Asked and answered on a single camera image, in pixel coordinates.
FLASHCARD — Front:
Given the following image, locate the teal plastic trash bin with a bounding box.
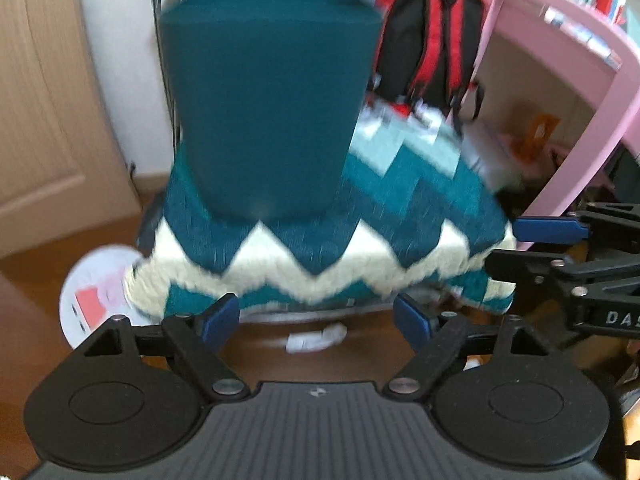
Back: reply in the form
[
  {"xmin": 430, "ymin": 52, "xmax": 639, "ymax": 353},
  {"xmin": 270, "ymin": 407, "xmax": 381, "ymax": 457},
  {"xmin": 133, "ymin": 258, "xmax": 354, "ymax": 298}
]
[{"xmin": 160, "ymin": 0, "xmax": 382, "ymax": 220}]

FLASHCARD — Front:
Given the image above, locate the pink desk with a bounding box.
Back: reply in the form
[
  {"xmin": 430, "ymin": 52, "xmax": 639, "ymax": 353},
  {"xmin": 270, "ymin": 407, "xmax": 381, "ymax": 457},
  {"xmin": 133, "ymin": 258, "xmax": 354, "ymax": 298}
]
[{"xmin": 475, "ymin": 0, "xmax": 639, "ymax": 217}]

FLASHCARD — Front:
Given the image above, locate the orange cardboard box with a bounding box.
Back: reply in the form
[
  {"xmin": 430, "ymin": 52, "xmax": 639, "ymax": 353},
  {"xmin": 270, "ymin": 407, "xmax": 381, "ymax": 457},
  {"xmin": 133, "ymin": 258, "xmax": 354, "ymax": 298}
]
[{"xmin": 512, "ymin": 113, "xmax": 561, "ymax": 164}]

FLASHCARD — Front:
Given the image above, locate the crumpled white tissue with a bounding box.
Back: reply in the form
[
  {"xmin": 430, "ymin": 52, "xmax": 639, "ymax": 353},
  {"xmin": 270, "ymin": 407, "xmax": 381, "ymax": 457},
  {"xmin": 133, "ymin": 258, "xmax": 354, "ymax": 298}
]
[{"xmin": 285, "ymin": 323, "xmax": 348, "ymax": 354}]

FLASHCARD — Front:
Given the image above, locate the teal white zigzag blanket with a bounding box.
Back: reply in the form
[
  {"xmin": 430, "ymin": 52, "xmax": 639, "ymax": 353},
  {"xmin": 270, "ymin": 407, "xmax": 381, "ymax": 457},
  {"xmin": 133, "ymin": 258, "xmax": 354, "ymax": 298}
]
[{"xmin": 124, "ymin": 102, "xmax": 515, "ymax": 318}]

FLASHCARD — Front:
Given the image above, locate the white round cartoon stool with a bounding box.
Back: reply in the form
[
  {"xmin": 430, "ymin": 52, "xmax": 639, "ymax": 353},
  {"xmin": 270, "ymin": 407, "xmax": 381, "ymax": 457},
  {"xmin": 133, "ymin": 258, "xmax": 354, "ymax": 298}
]
[{"xmin": 58, "ymin": 245, "xmax": 152, "ymax": 349}]

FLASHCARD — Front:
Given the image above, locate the wooden door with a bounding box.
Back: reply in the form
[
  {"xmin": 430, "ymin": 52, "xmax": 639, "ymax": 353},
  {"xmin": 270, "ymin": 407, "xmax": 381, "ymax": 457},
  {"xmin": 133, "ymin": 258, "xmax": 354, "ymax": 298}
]
[{"xmin": 1, "ymin": 0, "xmax": 140, "ymax": 256}]

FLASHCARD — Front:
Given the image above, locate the red black backpack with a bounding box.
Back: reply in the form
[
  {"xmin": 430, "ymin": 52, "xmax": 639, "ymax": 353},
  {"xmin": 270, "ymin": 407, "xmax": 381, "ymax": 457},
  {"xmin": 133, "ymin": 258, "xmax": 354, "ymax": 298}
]
[{"xmin": 369, "ymin": 0, "xmax": 487, "ymax": 133}]

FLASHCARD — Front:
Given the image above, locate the grey trolley handle frame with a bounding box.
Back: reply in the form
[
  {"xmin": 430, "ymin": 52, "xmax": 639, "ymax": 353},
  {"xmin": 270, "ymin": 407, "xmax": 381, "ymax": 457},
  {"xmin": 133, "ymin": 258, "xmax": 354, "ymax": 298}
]
[{"xmin": 142, "ymin": 0, "xmax": 202, "ymax": 146}]

